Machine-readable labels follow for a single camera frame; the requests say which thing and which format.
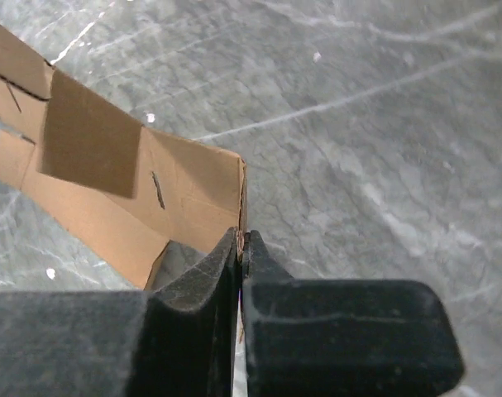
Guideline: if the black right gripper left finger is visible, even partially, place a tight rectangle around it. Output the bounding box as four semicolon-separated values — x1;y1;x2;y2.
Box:
0;228;239;396

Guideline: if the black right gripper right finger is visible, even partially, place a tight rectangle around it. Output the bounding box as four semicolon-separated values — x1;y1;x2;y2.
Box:
241;231;465;396

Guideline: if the cardboard box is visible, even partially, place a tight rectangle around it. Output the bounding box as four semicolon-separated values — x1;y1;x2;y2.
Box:
0;25;246;288

